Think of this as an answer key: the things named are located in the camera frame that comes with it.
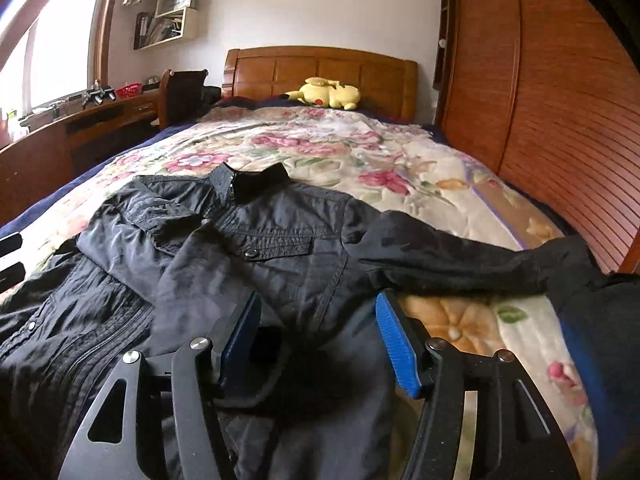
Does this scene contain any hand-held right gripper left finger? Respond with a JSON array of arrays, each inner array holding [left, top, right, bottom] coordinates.
[[57, 287, 263, 480]]

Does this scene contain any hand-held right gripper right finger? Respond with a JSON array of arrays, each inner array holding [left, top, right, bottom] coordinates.
[[375, 290, 583, 480]]

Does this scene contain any black jacket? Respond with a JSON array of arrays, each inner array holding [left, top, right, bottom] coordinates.
[[0, 162, 601, 480]]

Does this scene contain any wooden desk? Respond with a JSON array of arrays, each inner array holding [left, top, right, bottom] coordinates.
[[0, 92, 163, 228]]

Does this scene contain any black desk gadget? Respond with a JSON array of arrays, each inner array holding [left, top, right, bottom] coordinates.
[[82, 80, 117, 108]]

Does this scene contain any floral blanket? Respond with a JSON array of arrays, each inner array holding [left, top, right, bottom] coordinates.
[[0, 105, 601, 480]]

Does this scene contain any window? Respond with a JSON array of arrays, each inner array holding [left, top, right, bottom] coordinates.
[[0, 0, 108, 126]]

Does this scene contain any person's dark clothing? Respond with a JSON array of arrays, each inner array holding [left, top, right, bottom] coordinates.
[[550, 267, 640, 480]]

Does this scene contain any wooden chair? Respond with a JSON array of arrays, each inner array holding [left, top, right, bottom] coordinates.
[[159, 69, 209, 131]]

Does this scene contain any yellow plush toy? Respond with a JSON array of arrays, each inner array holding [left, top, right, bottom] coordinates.
[[285, 76, 362, 111]]

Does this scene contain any row of books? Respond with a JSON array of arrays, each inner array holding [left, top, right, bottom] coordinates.
[[134, 12, 186, 51]]

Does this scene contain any wooden bed headboard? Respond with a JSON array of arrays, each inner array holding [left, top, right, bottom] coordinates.
[[222, 46, 418, 123]]

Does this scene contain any wooden slatted wardrobe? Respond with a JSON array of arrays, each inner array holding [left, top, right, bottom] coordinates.
[[432, 0, 640, 276]]

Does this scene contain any wooden open shelf unit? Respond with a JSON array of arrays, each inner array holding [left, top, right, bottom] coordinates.
[[432, 0, 453, 91]]

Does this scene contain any white wall shelf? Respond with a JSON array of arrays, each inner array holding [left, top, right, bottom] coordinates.
[[134, 0, 206, 51]]

